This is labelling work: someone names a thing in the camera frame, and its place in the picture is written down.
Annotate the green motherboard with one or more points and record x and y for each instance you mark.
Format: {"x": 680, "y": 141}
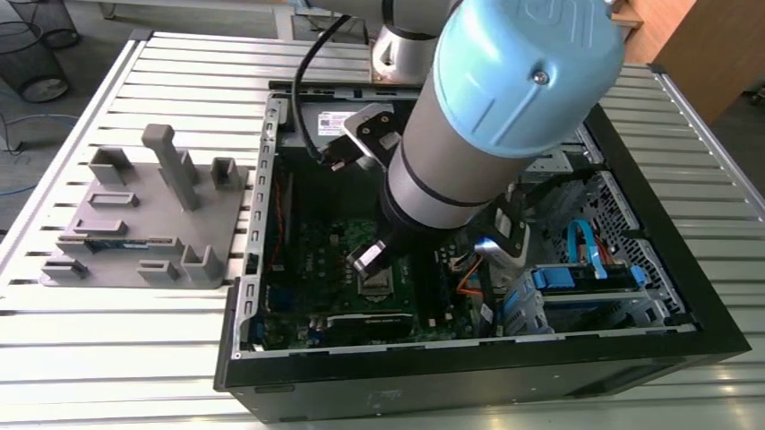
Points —
{"x": 323, "y": 291}

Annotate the pale blue empty carrier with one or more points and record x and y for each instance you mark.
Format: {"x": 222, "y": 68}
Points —
{"x": 518, "y": 311}

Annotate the grey parts rack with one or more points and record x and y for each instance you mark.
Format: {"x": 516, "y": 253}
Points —
{"x": 162, "y": 224}

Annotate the black open PC case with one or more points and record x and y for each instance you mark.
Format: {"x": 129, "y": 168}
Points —
{"x": 430, "y": 385}

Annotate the wooden desk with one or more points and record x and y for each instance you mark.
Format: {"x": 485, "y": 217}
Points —
{"x": 632, "y": 22}

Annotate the black mesh wastebasket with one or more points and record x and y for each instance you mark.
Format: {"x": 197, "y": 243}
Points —
{"x": 30, "y": 62}
{"x": 60, "y": 27}

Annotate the black silver-rimmed wrist camera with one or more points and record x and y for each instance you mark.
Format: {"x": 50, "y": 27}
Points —
{"x": 373, "y": 130}

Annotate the grey power supply unit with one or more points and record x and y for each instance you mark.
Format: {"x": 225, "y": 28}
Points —
{"x": 323, "y": 188}

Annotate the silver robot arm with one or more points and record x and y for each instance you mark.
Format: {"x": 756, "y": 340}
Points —
{"x": 478, "y": 112}

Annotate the blue RAM stick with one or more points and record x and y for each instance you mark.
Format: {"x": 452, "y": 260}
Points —
{"x": 117, "y": 245}

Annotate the black RAM slot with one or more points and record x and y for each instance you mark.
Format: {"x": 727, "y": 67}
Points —
{"x": 449, "y": 286}
{"x": 425, "y": 300}
{"x": 433, "y": 295}
{"x": 441, "y": 291}

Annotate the wooden cabinet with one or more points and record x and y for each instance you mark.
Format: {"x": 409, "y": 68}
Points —
{"x": 711, "y": 54}

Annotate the black graphics card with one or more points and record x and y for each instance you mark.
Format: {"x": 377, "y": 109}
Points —
{"x": 370, "y": 323}

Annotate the hard disk in blue carrier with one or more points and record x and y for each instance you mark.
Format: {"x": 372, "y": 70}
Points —
{"x": 553, "y": 278}

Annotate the silver CPU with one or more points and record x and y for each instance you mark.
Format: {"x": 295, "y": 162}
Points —
{"x": 378, "y": 281}

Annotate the silver perforated disk bay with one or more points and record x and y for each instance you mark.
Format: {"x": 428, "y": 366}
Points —
{"x": 616, "y": 298}

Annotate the grey metal disk bay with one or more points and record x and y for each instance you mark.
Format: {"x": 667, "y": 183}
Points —
{"x": 556, "y": 163}

